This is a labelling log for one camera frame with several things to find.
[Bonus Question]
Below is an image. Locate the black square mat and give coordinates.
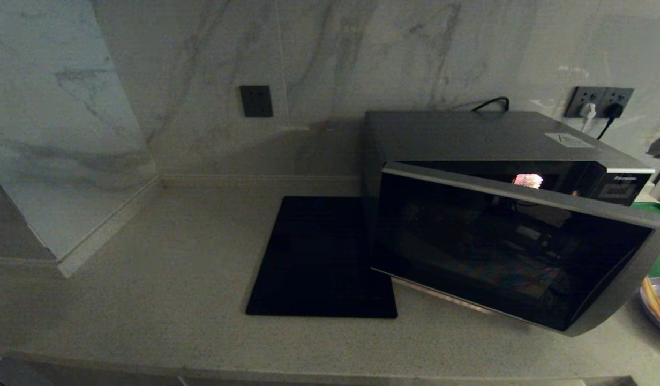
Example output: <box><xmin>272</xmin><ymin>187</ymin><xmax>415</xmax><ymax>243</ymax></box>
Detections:
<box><xmin>246</xmin><ymin>196</ymin><xmax>398</xmax><ymax>319</ymax></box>

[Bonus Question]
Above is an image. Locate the black plug with cable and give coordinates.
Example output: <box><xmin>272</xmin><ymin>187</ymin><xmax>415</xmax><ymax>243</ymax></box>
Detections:
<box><xmin>597</xmin><ymin>103</ymin><xmax>625</xmax><ymax>141</ymax></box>

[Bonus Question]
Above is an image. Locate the grey double wall socket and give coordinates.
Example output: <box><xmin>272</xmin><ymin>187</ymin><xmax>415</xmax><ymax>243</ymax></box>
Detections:
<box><xmin>565</xmin><ymin>86</ymin><xmax>634</xmax><ymax>120</ymax></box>

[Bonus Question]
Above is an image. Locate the white plug with cable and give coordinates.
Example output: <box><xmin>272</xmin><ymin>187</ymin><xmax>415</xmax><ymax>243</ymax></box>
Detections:
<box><xmin>579</xmin><ymin>103</ymin><xmax>598</xmax><ymax>133</ymax></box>

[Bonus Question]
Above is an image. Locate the black cable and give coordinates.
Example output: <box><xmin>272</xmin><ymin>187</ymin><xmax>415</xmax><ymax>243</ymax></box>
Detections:
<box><xmin>472</xmin><ymin>96</ymin><xmax>509</xmax><ymax>112</ymax></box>

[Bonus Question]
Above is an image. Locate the dark single wall socket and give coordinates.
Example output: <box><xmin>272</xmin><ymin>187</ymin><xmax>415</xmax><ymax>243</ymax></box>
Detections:
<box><xmin>240</xmin><ymin>85</ymin><xmax>274</xmax><ymax>118</ymax></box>

